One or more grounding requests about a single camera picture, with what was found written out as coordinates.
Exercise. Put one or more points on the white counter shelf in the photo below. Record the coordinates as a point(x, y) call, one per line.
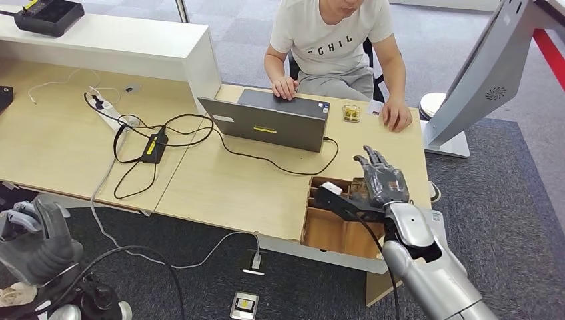
point(110, 40)

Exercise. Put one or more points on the light wood desk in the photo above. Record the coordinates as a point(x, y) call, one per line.
point(247, 194)
point(53, 146)

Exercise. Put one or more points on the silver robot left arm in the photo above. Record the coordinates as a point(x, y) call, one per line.
point(53, 269)

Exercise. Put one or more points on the white power strip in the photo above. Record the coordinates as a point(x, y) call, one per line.
point(110, 115)

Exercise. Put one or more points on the flat black object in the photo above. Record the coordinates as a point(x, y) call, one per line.
point(4, 99)

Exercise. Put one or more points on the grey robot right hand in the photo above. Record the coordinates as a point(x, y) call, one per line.
point(386, 185)

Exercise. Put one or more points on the black power adapter yellow label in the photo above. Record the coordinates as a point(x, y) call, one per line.
point(153, 149)

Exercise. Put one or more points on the black device with yellow sticker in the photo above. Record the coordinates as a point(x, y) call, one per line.
point(48, 20)

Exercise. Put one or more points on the wooden compartment organizer box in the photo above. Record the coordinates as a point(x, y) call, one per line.
point(326, 229)

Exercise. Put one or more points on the white round disc base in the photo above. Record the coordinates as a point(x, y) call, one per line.
point(430, 105)

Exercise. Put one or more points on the person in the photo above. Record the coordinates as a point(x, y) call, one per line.
point(331, 44)

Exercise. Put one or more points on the small clear box yellow contents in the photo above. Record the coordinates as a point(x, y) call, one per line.
point(351, 114)

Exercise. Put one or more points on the red bar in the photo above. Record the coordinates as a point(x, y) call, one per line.
point(552, 55)

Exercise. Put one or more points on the small white rounded object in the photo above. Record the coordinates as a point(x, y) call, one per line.
point(435, 192)

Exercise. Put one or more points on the person's left hand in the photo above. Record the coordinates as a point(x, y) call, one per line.
point(397, 115)

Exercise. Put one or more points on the person's left forearm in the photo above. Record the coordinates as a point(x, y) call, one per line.
point(397, 81)

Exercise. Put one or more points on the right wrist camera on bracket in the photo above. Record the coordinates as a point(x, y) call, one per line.
point(340, 203)

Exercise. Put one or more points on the beige crumpled cloth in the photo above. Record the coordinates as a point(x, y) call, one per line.
point(17, 295)

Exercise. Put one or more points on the silver floor box lid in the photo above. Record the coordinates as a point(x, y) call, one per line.
point(244, 305)

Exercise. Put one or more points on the person's right hand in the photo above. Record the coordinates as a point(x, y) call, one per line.
point(287, 89)

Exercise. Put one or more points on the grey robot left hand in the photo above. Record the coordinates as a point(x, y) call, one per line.
point(53, 225)

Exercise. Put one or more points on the white card reader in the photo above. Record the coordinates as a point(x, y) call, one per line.
point(438, 218)

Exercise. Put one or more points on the person's right forearm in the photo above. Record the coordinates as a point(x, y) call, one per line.
point(273, 68)

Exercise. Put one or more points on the metal pole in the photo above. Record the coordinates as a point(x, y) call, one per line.
point(182, 11)

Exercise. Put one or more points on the small clear round disc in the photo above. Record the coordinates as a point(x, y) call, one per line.
point(133, 121)

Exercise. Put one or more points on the black office chair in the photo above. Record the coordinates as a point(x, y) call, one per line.
point(378, 90)

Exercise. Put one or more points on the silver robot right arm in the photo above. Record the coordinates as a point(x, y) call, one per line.
point(432, 274)

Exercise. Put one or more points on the white ID card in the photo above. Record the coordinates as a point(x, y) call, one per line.
point(375, 108)

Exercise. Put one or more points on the floor power socket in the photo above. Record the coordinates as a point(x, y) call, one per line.
point(246, 265)

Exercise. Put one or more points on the grey laptop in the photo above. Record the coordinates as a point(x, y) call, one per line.
point(265, 119)

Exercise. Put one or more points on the grey kiosk stand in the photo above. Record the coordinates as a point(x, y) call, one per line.
point(485, 75)

